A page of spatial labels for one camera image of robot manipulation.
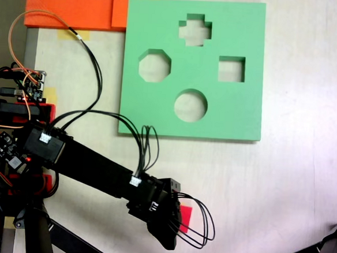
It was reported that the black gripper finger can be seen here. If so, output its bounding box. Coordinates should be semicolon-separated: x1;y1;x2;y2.
145;199;185;252
163;177;182;195

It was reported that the red square block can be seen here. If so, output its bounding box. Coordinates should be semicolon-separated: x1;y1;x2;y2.
177;205;194;235

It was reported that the large orange foam block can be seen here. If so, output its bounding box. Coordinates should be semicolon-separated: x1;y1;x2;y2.
23;0;115;33

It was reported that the green shape sorting board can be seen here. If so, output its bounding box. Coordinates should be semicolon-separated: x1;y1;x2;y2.
117;0;271;145

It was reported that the black table clamp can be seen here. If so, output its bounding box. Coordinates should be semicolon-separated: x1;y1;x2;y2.
0;174;37;200
0;99;42;124

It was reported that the yellow masking tape piece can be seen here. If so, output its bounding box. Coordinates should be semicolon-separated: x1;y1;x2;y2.
3;216;16;230
57;28;91;42
43;87;58;105

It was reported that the circuit board with green terminal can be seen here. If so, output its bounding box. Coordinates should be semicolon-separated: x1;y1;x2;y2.
15;69;48;104

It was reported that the black gripper servo cable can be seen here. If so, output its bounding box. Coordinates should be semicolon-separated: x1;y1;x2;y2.
165;191;219;251

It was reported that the black forearm servo cable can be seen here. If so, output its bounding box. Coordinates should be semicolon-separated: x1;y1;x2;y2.
43;107;162;188

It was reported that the red printed base bracket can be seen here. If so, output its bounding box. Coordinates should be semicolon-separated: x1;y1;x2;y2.
11;100;57;125
6;170;53;198

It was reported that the long black servo cable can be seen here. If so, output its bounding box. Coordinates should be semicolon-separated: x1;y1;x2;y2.
60;26;107;134

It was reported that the black USB cable plug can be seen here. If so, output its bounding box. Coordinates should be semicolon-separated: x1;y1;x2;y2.
0;86;24;97

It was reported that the thin orange wire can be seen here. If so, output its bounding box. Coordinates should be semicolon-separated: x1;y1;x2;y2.
2;7;73;125

